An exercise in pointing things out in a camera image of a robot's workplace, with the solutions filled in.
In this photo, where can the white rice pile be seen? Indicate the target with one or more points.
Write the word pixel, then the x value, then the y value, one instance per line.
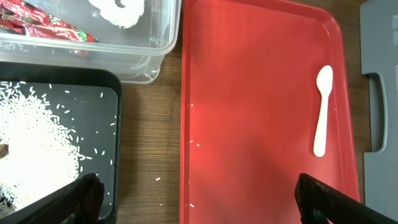
pixel 34 143

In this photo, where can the white plastic spoon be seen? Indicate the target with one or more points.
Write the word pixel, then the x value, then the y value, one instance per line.
pixel 324 84

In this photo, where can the black tray bin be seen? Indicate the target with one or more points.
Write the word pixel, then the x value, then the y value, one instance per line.
pixel 102 102

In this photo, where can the brown food scrap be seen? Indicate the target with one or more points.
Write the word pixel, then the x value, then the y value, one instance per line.
pixel 4 150

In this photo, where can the red plastic tray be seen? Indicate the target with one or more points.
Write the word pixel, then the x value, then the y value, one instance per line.
pixel 250 107

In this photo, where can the red snack wrapper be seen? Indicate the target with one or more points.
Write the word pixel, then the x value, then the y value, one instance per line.
pixel 21 17

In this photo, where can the clear plastic bin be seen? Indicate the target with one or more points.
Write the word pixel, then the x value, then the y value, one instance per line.
pixel 134 54

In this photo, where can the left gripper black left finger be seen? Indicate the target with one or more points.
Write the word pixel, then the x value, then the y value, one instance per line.
pixel 82 198

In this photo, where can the white crumpled tissue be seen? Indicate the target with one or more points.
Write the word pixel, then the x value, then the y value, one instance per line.
pixel 123 17

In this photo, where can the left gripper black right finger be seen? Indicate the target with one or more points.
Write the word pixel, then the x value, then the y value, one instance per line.
pixel 318 203

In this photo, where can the grey dishwasher rack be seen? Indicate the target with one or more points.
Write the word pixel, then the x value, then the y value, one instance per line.
pixel 378 27

